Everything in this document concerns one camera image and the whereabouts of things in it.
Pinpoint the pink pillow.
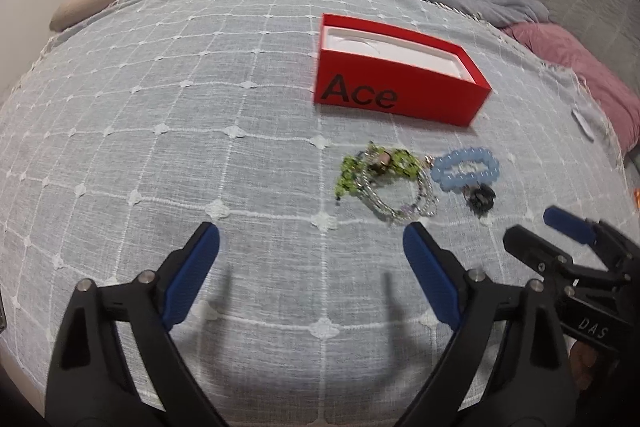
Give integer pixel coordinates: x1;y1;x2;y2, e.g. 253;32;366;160
503;23;640;156

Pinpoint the red Ace box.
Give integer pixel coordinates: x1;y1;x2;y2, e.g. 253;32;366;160
314;14;491;127

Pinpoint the grey checked bedspread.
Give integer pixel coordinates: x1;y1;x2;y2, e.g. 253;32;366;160
1;0;639;425

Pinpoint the small black ring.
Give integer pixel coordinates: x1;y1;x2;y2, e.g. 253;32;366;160
462;183;497;214

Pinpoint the light blue bead bracelet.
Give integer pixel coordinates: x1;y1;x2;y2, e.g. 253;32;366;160
430;146;501;193

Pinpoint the green bead bracelet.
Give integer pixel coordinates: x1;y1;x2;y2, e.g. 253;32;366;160
333;146;426;203

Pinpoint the clear crystal bead bracelet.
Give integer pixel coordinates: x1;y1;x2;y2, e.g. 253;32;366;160
354;149;442;225

